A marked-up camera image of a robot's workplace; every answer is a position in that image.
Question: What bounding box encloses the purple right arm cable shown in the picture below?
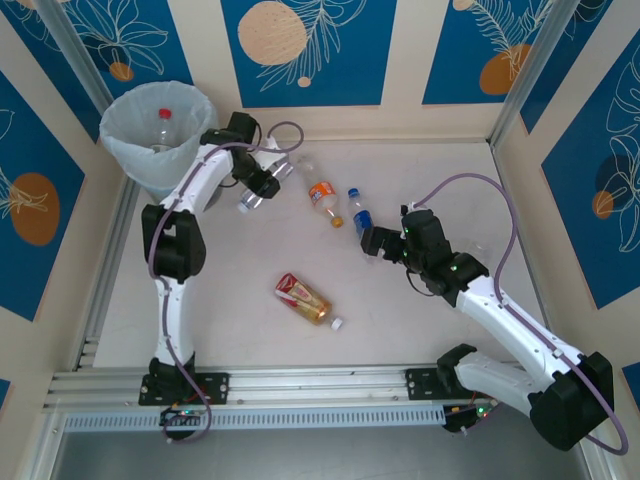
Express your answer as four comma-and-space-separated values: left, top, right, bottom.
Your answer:
409, 172, 630, 456

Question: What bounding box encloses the aluminium frame post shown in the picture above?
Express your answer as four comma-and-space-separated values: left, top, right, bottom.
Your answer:
35, 0, 112, 104
488, 0, 579, 151

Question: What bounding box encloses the clear bottle white cap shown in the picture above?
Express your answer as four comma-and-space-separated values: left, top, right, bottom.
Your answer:
236, 162, 297, 215

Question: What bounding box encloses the control circuit board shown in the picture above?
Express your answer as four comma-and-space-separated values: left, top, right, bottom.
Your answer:
442, 402, 501, 434
159, 405, 209, 429

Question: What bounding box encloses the left control circuit board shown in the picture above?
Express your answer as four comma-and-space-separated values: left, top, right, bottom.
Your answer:
159, 405, 209, 429

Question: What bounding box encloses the white plastic bin liner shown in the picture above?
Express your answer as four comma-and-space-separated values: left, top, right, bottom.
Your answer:
98, 79, 219, 197

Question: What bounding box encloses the yellow tea bottle red label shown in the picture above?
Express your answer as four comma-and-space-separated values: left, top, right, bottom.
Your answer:
273, 272, 345, 332

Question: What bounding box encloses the orange label soda bottle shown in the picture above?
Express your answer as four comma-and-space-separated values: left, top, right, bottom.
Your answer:
297, 154, 346, 230

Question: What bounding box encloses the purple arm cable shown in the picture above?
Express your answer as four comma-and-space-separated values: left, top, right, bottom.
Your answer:
148, 121, 306, 445
409, 172, 630, 456

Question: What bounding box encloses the right control circuit board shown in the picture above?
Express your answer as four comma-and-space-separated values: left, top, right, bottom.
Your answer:
442, 402, 501, 434

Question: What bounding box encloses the aluminium side rail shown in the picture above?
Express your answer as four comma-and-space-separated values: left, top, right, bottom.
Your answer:
74, 177, 141, 372

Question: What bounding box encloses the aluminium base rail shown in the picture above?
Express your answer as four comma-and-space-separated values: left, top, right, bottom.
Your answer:
42, 364, 594, 412

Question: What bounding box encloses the grey round waste bin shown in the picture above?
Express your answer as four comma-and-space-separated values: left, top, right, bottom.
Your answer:
98, 79, 222, 209

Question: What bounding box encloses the blue cap blue label bottle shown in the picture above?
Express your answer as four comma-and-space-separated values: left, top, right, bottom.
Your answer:
347, 187, 389, 265

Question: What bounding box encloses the red cap red label bottle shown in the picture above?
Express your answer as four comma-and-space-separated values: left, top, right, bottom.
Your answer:
149, 107, 177, 154

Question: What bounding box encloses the white slotted cable duct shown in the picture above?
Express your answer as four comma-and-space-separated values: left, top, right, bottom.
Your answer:
62, 407, 449, 432

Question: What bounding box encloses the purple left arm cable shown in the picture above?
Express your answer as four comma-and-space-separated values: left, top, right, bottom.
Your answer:
148, 121, 306, 445

